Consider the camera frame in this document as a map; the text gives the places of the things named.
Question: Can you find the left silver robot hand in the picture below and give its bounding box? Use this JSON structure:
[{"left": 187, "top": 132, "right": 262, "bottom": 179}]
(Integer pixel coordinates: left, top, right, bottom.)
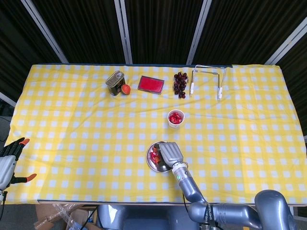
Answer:
[{"left": 0, "top": 137, "right": 38, "bottom": 191}]

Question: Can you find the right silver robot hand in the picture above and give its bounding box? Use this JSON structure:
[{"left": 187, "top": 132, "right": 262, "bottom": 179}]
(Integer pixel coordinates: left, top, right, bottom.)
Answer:
[{"left": 153, "top": 141, "right": 185, "bottom": 168}]

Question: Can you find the metal bowl of red candies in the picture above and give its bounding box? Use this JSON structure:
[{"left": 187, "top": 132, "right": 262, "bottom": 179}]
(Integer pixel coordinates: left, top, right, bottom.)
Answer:
[{"left": 146, "top": 141, "right": 174, "bottom": 173}]

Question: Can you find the white paper cup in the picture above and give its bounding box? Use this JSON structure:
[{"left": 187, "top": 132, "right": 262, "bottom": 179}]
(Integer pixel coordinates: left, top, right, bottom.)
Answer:
[{"left": 167, "top": 109, "right": 185, "bottom": 128}]

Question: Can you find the brown cardboard box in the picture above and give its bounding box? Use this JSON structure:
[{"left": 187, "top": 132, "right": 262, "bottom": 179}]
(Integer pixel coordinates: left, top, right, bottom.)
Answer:
[{"left": 33, "top": 203, "right": 99, "bottom": 230}]

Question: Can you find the grey robot torso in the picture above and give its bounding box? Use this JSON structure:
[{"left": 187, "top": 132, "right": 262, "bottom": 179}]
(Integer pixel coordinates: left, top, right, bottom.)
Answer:
[{"left": 96, "top": 204, "right": 199, "bottom": 230}]

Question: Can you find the dark red grape bunch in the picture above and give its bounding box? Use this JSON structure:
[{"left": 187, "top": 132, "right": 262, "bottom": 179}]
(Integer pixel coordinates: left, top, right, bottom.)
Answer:
[{"left": 173, "top": 71, "right": 189, "bottom": 99}]

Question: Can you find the yellow white checked tablecloth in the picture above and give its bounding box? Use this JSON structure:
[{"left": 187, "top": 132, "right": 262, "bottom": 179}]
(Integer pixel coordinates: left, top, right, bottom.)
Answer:
[{"left": 4, "top": 63, "right": 307, "bottom": 206}]

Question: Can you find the dark green luncheon meat can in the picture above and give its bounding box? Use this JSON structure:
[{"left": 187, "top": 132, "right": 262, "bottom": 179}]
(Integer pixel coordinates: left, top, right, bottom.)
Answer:
[{"left": 105, "top": 70, "right": 126, "bottom": 96}]

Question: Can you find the black pleated curtain panel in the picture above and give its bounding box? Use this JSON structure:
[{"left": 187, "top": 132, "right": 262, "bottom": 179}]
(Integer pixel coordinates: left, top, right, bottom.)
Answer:
[
  {"left": 0, "top": 0, "right": 60, "bottom": 96},
  {"left": 275, "top": 31, "right": 307, "bottom": 137},
  {"left": 194, "top": 0, "right": 307, "bottom": 65},
  {"left": 31, "top": 0, "right": 127, "bottom": 64},
  {"left": 124, "top": 0, "right": 204, "bottom": 65}
]

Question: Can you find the metal wire stand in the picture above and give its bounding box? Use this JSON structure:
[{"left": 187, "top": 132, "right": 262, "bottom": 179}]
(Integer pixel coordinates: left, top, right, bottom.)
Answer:
[{"left": 189, "top": 64, "right": 228, "bottom": 101}]

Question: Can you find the silver partition post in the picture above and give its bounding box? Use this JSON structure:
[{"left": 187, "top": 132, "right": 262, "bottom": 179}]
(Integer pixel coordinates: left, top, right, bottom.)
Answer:
[
  {"left": 20, "top": 0, "right": 70, "bottom": 63},
  {"left": 186, "top": 0, "right": 213, "bottom": 65},
  {"left": 114, "top": 0, "right": 133, "bottom": 65},
  {"left": 0, "top": 92, "right": 17, "bottom": 107},
  {"left": 264, "top": 16, "right": 307, "bottom": 65}
]

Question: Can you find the black printed arm strap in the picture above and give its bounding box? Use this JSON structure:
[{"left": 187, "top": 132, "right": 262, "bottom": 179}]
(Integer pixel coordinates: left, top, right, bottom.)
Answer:
[{"left": 203, "top": 203, "right": 215, "bottom": 226}]

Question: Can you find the red ink pad black frame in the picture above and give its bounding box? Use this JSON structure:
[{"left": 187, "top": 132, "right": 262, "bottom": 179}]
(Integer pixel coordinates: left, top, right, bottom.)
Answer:
[{"left": 137, "top": 75, "right": 165, "bottom": 95}]

